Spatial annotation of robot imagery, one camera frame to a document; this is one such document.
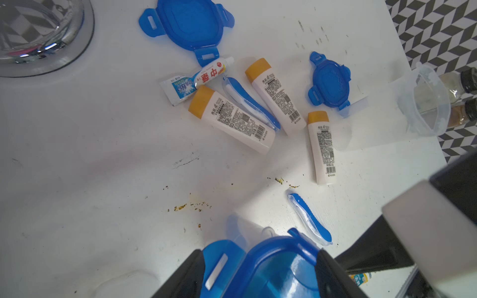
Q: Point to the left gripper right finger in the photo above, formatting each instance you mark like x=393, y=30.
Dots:
x=332, y=280

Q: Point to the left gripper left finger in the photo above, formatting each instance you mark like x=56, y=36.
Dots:
x=186, y=281

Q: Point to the blue lid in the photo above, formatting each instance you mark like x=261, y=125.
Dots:
x=278, y=267
x=331, y=83
x=194, y=25

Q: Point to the blue toothbrush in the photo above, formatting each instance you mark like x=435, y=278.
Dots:
x=321, y=234
x=235, y=90

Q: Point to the white bottle green label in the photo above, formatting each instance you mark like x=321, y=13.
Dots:
x=361, y=278

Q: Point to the clear cup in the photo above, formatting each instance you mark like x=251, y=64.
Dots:
x=134, y=284
x=246, y=234
x=414, y=106

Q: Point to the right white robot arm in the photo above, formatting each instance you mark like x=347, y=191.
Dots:
x=433, y=225

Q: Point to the white bottle by cup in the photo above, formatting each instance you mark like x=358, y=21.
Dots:
x=322, y=147

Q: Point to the blue lid under cup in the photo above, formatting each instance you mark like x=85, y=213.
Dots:
x=331, y=83

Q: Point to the toothpaste tube back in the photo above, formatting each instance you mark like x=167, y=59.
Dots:
x=180, y=88

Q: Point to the blue toothbrush back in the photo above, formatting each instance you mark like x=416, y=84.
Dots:
x=235, y=90

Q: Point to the brown spice jar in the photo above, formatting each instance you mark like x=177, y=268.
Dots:
x=460, y=113

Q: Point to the green herb spice jar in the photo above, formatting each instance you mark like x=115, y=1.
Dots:
x=457, y=85

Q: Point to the chrome glass holder stand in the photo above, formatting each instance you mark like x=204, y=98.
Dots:
x=40, y=37

